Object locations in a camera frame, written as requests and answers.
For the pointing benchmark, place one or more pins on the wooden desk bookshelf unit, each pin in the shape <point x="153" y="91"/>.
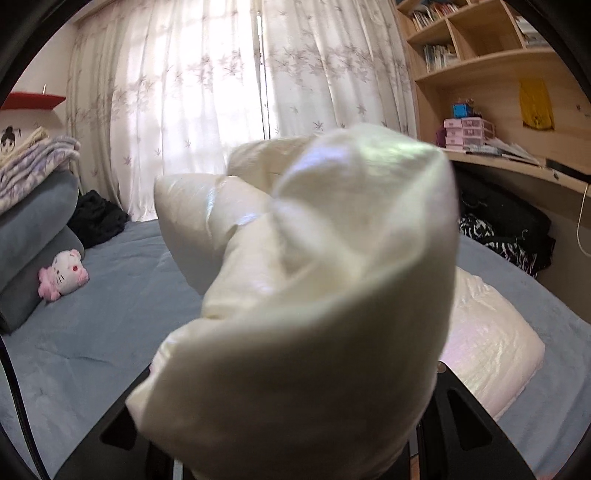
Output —
<point x="503" y="101"/>

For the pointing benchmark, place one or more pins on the grey pillow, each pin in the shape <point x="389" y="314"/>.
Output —
<point x="37" y="286"/>

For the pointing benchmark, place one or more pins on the black fuzzy garment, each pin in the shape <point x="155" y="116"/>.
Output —
<point x="97" y="221"/>

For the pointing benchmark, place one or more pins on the pink mini drawer organizer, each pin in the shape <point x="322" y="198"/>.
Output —
<point x="471" y="134"/>

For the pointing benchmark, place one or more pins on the red wall shelf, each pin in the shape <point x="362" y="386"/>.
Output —
<point x="32" y="100"/>

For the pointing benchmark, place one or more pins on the purple patterned blanket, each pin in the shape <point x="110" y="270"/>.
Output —
<point x="37" y="161"/>

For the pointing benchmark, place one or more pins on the yellow bag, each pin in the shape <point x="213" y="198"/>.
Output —
<point x="535" y="104"/>

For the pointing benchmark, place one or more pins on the black bag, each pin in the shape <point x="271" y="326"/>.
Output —
<point x="503" y="212"/>

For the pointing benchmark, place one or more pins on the grey pillows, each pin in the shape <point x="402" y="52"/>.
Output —
<point x="32" y="221"/>

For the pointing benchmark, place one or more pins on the cartoon wall sticker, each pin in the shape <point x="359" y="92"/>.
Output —
<point x="8" y="141"/>

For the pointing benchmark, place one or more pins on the row of books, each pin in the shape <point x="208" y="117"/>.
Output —
<point x="438" y="56"/>
<point x="434" y="16"/>

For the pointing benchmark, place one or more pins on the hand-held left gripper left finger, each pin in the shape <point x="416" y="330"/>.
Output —
<point x="92" y="457"/>

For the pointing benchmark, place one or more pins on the stack of papers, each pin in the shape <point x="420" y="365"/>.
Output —
<point x="503" y="151"/>

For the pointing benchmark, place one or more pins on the pink and white cat plush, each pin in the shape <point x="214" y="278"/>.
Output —
<point x="64" y="274"/>

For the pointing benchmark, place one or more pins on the black and white patterned cloth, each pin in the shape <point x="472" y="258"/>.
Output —
<point x="498" y="251"/>

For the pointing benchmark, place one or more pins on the white puffer jacket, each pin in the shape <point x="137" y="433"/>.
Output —
<point x="314" y="277"/>

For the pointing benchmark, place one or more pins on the cream folded blanket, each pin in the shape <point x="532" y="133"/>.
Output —
<point x="23" y="145"/>

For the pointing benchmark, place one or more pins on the grey-blue bed blanket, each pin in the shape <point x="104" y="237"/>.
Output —
<point x="92" y="341"/>

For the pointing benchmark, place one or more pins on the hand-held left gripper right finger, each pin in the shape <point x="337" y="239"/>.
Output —
<point x="508" y="461"/>

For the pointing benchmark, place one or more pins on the white leaf-print curtain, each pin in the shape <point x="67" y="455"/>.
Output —
<point x="175" y="101"/>
<point x="332" y="64"/>

